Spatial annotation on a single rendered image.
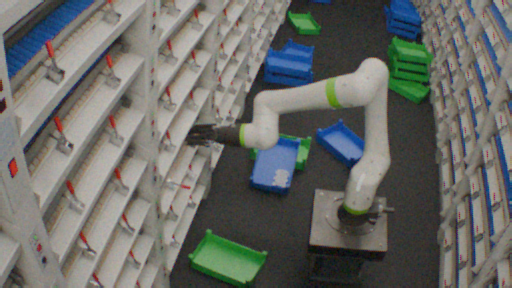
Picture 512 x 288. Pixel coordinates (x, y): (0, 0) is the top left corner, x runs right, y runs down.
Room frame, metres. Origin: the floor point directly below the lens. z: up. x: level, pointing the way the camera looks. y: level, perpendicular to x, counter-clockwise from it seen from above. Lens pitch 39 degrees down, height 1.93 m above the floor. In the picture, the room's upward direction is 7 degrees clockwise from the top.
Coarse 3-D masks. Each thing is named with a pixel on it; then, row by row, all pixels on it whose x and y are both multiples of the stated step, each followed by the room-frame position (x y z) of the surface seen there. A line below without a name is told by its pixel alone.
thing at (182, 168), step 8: (200, 112) 1.88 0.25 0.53; (200, 120) 1.88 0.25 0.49; (208, 120) 1.87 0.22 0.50; (184, 152) 1.66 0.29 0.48; (192, 152) 1.68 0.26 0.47; (184, 160) 1.62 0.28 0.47; (184, 168) 1.58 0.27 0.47; (176, 176) 1.52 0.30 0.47; (168, 192) 1.43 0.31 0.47; (168, 200) 1.39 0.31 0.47; (168, 208) 1.35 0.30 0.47
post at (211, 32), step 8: (208, 0) 1.88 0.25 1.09; (216, 0) 1.88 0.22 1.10; (216, 16) 1.89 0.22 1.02; (216, 24) 1.89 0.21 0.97; (208, 32) 1.88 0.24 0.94; (216, 32) 1.90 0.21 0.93; (216, 40) 1.92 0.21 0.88; (216, 48) 1.93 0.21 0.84; (208, 64) 1.88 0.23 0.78; (208, 72) 1.88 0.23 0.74; (216, 72) 1.97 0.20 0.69; (208, 96) 1.88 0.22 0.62; (208, 104) 1.88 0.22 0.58; (208, 112) 1.88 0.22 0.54; (208, 160) 1.90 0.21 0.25; (208, 176) 1.92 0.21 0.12; (208, 184) 1.92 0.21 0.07; (208, 192) 1.93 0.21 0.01
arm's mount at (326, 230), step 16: (320, 192) 1.66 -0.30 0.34; (336, 192) 1.67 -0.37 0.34; (320, 208) 1.56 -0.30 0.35; (336, 208) 1.57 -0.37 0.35; (320, 224) 1.47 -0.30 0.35; (336, 224) 1.47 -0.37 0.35; (368, 224) 1.48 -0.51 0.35; (384, 224) 1.49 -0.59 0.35; (320, 240) 1.37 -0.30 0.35; (336, 240) 1.38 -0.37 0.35; (352, 240) 1.38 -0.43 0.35; (368, 240) 1.39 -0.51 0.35; (384, 240) 1.39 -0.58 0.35; (320, 256) 1.34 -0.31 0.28; (336, 256) 1.34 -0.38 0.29; (352, 256) 1.34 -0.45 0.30; (368, 256) 1.33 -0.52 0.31
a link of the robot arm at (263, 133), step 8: (256, 120) 1.67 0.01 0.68; (264, 120) 1.66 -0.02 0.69; (272, 120) 1.67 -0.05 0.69; (240, 128) 1.65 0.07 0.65; (248, 128) 1.65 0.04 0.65; (256, 128) 1.64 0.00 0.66; (264, 128) 1.63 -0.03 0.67; (272, 128) 1.64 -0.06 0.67; (240, 136) 1.63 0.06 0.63; (248, 136) 1.62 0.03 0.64; (256, 136) 1.61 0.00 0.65; (264, 136) 1.61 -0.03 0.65; (272, 136) 1.62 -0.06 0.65; (240, 144) 1.62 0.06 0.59; (248, 144) 1.61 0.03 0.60; (256, 144) 1.60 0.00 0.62; (264, 144) 1.60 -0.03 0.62; (272, 144) 1.61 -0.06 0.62
